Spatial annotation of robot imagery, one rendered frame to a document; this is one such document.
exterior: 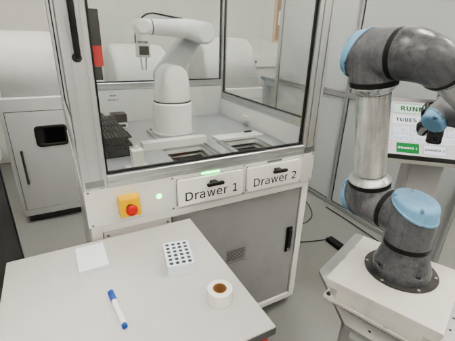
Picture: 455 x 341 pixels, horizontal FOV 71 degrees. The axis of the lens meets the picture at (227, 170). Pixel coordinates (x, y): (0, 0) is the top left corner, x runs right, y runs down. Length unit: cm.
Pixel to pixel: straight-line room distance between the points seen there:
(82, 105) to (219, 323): 74
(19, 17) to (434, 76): 396
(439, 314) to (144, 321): 72
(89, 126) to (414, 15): 217
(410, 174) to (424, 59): 103
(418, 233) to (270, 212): 78
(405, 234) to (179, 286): 63
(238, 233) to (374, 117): 86
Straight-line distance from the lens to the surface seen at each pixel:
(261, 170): 137
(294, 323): 196
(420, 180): 179
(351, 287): 96
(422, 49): 80
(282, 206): 159
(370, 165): 95
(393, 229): 96
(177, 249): 106
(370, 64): 84
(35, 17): 426
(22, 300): 108
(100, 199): 118
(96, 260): 111
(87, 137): 110
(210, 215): 138
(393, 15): 271
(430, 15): 256
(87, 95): 107
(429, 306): 98
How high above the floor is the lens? 143
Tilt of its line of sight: 23 degrees down
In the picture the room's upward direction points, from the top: 2 degrees clockwise
